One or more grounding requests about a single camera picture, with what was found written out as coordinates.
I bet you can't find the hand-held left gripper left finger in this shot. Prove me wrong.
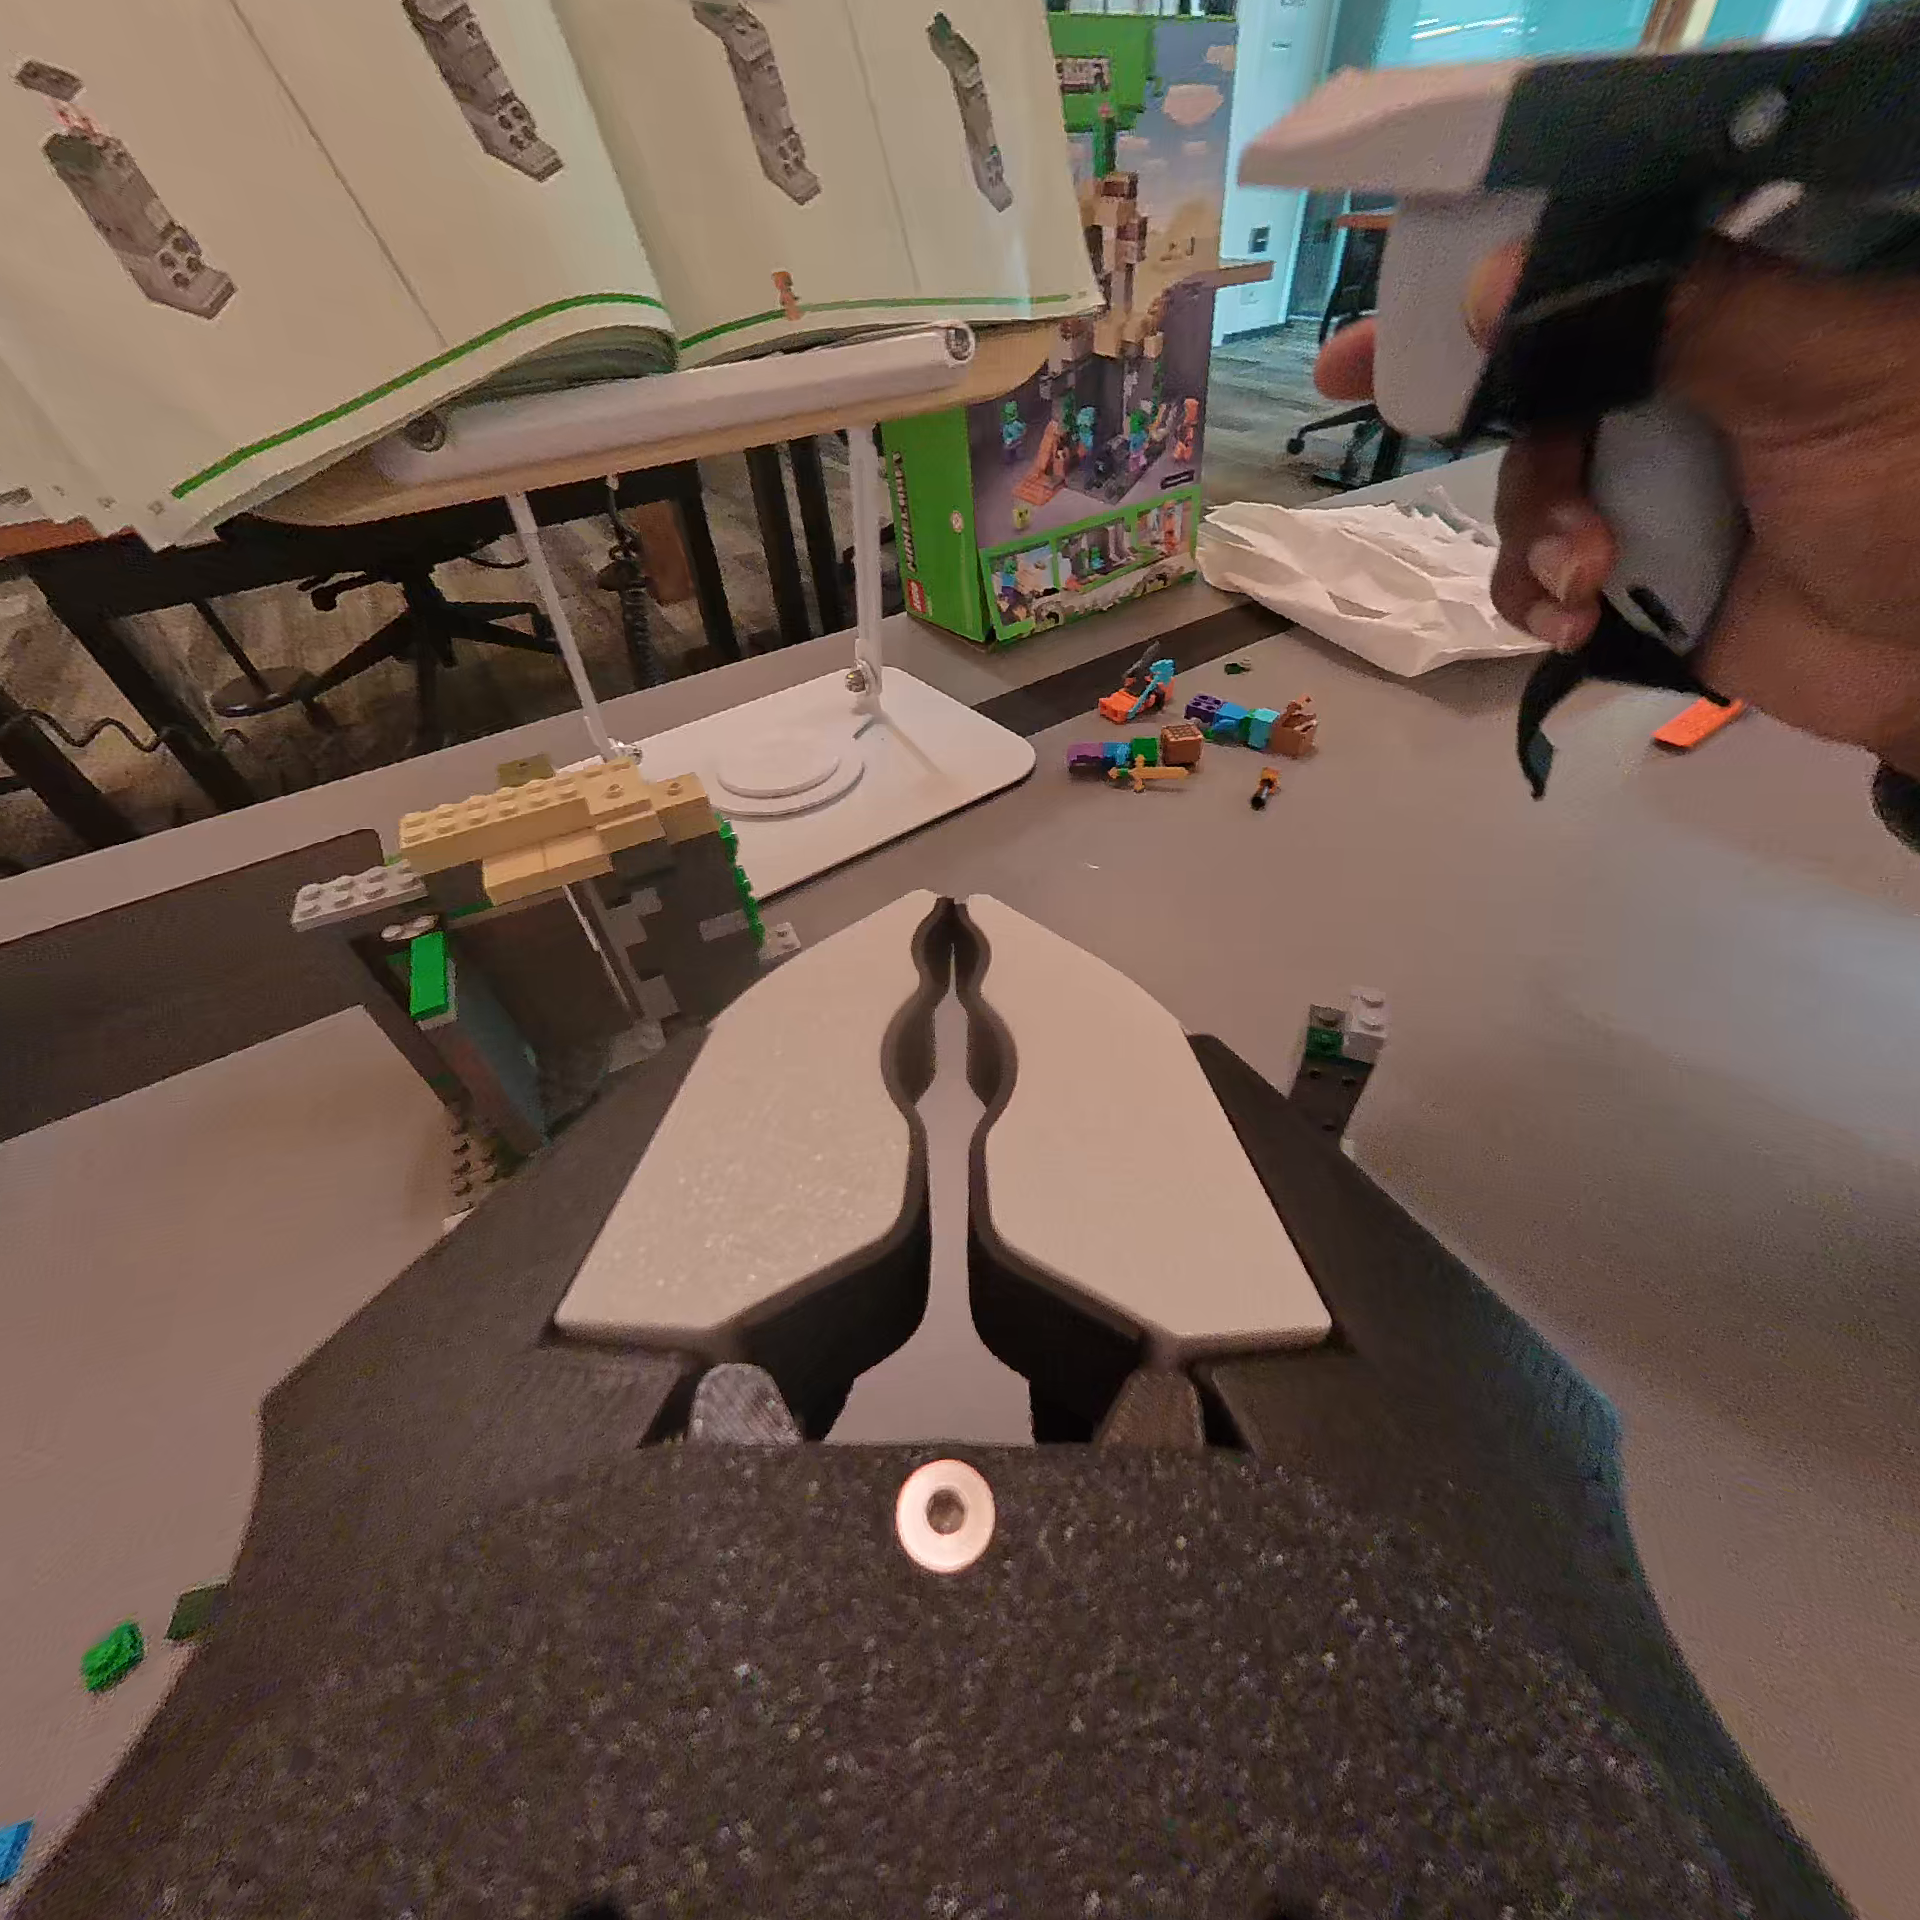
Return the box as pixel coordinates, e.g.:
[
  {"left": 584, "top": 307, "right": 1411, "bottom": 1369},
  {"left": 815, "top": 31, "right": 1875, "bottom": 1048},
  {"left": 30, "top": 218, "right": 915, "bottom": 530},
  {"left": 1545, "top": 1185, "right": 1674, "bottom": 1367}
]
[{"left": 557, "top": 890, "right": 962, "bottom": 1445}]

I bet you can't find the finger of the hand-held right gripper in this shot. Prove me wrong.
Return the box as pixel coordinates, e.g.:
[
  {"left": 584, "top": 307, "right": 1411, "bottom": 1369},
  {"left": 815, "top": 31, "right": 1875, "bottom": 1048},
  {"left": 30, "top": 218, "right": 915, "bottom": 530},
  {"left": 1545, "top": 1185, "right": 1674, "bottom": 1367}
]
[{"left": 1239, "top": 57, "right": 1529, "bottom": 201}]

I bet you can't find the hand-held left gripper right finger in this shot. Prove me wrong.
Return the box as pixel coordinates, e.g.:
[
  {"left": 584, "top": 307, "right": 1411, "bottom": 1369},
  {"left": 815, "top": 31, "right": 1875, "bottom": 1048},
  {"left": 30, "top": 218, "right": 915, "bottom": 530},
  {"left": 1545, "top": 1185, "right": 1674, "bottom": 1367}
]
[{"left": 956, "top": 893, "right": 1335, "bottom": 1445}]

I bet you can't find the grey brick pillar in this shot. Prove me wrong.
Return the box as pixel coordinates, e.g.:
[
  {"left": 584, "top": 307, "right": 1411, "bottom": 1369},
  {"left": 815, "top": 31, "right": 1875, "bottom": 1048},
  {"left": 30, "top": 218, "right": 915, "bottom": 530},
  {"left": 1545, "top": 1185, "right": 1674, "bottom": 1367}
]
[{"left": 1290, "top": 988, "right": 1396, "bottom": 1139}]

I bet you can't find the person's right hand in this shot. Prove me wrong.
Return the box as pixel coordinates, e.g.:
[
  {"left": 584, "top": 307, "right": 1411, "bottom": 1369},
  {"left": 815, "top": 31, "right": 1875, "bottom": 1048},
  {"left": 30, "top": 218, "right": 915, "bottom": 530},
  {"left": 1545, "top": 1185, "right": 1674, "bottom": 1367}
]
[{"left": 1317, "top": 240, "right": 1920, "bottom": 764}]

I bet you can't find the black office chair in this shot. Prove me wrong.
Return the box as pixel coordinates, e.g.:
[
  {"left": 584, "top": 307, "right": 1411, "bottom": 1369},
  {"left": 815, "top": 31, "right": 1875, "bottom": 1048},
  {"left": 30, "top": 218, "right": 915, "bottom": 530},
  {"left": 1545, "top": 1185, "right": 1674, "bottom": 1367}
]
[
  {"left": 202, "top": 532, "right": 560, "bottom": 740},
  {"left": 1282, "top": 225, "right": 1508, "bottom": 490}
]

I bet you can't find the grey baseplate brick building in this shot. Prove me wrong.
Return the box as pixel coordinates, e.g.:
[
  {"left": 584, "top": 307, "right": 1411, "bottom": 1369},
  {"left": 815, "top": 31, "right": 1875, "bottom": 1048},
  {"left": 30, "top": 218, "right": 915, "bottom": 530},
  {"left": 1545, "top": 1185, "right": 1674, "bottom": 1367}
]
[{"left": 287, "top": 750, "right": 803, "bottom": 1209}]

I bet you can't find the colourful figure with yellow sword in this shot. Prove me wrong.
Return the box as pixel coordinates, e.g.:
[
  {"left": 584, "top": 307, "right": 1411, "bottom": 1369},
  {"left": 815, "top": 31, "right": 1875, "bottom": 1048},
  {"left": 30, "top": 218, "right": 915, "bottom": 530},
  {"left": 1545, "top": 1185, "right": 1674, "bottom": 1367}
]
[{"left": 1068, "top": 733, "right": 1204, "bottom": 798}]

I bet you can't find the green toy box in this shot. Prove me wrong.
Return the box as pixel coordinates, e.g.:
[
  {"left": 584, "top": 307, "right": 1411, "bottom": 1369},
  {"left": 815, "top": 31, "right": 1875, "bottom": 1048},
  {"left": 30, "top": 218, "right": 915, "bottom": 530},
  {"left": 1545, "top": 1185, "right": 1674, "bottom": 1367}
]
[{"left": 875, "top": 12, "right": 1245, "bottom": 650}]

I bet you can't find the pale green instruction book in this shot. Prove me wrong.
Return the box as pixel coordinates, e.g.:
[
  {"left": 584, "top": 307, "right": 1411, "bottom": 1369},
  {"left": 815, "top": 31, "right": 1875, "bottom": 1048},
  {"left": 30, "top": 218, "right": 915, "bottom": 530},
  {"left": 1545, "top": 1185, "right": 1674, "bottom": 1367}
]
[{"left": 0, "top": 0, "right": 1114, "bottom": 548}]

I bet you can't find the black coiled cable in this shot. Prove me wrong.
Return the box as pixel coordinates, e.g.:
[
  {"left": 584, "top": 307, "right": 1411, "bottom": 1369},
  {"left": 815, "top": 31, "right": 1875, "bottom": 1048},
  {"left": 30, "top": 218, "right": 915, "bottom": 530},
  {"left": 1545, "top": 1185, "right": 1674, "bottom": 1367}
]
[{"left": 0, "top": 707, "right": 251, "bottom": 768}]

